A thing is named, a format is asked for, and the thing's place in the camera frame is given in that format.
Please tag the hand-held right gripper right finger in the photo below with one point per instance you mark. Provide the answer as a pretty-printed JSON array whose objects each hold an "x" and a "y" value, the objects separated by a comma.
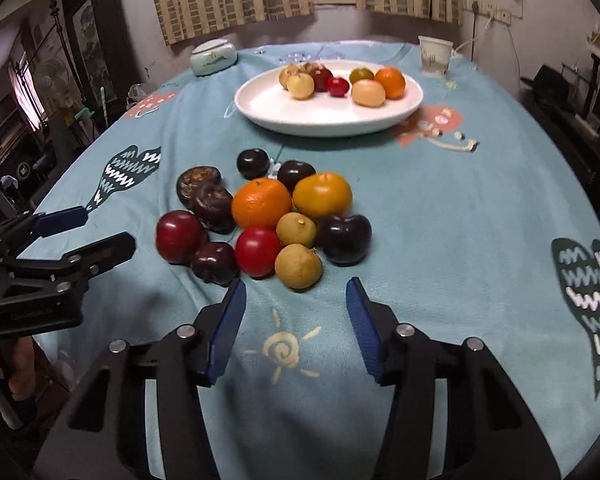
[{"x": 365, "y": 330}]

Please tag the wide checked curtain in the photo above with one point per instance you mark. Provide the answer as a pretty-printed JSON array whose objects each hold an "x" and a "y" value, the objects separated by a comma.
[{"x": 225, "y": 0}]

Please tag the yellow spotted pepino melon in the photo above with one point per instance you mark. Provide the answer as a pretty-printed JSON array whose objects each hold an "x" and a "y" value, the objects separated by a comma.
[{"x": 300, "y": 86}]

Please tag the person's left hand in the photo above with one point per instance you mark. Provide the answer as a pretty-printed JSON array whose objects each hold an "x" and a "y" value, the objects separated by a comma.
[{"x": 22, "y": 370}]

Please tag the shrivelled dark passion fruit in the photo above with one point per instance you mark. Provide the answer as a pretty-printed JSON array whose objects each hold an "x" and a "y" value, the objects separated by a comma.
[{"x": 213, "y": 208}]

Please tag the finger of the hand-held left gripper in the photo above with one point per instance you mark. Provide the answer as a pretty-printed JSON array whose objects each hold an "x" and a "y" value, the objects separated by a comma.
[
  {"x": 62, "y": 220},
  {"x": 110, "y": 247}
]

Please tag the small tan longan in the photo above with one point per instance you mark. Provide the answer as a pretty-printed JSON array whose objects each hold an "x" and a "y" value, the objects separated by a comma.
[
  {"x": 298, "y": 266},
  {"x": 296, "y": 229}
]

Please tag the white paper cup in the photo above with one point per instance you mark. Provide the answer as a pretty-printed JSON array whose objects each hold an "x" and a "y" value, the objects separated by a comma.
[{"x": 435, "y": 57}]

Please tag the white standing fan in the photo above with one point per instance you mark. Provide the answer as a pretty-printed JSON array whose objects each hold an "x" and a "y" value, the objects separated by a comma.
[{"x": 52, "y": 77}]

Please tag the smooth pale yellow pepino melon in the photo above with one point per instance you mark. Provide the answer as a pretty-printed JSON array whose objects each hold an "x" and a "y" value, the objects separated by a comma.
[{"x": 368, "y": 93}]

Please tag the small red plum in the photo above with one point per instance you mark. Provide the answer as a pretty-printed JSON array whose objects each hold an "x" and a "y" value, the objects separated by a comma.
[
  {"x": 338, "y": 87},
  {"x": 258, "y": 251}
]

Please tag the blue printed tablecloth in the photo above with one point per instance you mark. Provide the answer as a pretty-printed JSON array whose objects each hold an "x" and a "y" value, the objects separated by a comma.
[{"x": 430, "y": 210}]

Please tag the white wall socket strip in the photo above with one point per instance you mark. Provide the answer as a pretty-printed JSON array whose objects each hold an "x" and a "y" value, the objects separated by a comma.
[{"x": 487, "y": 10}]

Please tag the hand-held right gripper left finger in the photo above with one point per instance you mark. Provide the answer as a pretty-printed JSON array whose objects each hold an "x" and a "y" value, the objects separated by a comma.
[{"x": 227, "y": 330}]

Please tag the round dark passion fruit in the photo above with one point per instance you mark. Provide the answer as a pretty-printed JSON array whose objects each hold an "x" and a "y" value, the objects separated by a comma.
[{"x": 196, "y": 182}]

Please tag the white lidded ceramic jar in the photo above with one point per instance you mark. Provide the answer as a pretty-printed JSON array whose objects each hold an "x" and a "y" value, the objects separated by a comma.
[{"x": 212, "y": 59}]

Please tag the dark framed painting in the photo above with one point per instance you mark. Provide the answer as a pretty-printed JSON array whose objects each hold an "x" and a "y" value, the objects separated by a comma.
[{"x": 87, "y": 35}]

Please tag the clear plastic bag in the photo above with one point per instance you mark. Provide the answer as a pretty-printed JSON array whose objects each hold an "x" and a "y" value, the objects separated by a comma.
[{"x": 136, "y": 96}]

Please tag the orange mandarin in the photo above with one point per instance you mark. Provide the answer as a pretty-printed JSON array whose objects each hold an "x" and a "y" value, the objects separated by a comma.
[
  {"x": 261, "y": 203},
  {"x": 391, "y": 82}
]

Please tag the yellow-green persimmon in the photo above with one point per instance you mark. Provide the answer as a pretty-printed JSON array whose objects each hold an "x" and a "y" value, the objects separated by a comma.
[{"x": 361, "y": 75}]

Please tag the large red plum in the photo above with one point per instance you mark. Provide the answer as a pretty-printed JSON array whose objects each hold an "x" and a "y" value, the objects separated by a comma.
[
  {"x": 181, "y": 236},
  {"x": 322, "y": 80}
]

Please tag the white oval plate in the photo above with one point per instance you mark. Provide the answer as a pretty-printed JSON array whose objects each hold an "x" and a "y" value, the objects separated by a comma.
[{"x": 330, "y": 115}]

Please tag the black computer desk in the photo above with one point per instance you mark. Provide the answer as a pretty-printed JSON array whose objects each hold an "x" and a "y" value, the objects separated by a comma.
[{"x": 570, "y": 145}]

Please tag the orange-yellow persimmon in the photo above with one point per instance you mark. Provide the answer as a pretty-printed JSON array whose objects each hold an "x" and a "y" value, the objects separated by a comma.
[{"x": 322, "y": 195}]

